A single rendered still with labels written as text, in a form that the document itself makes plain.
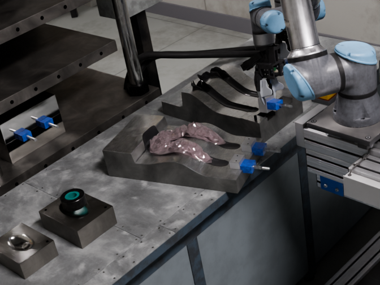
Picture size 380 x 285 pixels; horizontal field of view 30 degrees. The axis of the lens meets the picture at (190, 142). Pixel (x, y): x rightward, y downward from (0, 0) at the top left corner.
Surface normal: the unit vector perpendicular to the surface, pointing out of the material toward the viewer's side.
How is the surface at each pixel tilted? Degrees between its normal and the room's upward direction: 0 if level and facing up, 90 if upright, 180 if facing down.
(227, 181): 90
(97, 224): 90
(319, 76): 68
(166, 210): 0
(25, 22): 90
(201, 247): 90
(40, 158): 0
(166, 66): 0
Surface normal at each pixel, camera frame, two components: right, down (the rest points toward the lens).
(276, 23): 0.21, 0.30
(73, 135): -0.16, -0.85
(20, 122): 0.73, 0.25
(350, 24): -0.69, 0.46
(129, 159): -0.42, 0.52
